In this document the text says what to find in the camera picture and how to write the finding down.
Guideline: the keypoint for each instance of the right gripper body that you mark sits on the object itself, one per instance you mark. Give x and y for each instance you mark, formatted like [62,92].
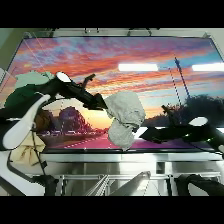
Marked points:
[155,135]

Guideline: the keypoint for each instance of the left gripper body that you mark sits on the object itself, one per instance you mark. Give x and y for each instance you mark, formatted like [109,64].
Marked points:
[96,101]

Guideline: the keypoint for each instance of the grey T-shirt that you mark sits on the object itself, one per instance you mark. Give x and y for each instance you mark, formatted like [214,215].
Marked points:
[125,113]

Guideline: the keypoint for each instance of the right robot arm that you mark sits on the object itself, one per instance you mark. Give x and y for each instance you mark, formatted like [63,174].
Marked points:
[196,131]

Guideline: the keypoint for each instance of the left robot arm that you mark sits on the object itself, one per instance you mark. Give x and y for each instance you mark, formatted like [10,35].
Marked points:
[23,123]

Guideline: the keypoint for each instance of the brown garment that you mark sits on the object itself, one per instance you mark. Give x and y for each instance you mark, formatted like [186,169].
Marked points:
[42,120]

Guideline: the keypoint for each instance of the pale green garment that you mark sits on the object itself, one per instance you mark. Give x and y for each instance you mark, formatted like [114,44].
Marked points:
[31,79]

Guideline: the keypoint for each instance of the dark green garment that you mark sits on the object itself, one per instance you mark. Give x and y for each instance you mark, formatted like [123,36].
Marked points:
[20,96]

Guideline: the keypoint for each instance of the beige garment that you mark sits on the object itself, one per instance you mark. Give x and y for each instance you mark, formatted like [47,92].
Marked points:
[28,150]

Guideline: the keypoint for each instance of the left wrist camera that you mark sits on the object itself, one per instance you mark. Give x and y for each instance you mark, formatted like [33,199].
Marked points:
[88,80]

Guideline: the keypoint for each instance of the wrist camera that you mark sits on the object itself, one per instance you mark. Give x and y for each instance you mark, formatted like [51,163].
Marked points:
[168,115]
[88,80]

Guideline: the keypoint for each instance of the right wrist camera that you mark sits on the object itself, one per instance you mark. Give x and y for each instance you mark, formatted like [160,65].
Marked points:
[168,115]

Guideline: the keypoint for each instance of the silver frame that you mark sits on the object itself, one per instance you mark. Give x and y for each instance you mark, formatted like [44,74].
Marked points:
[100,166]

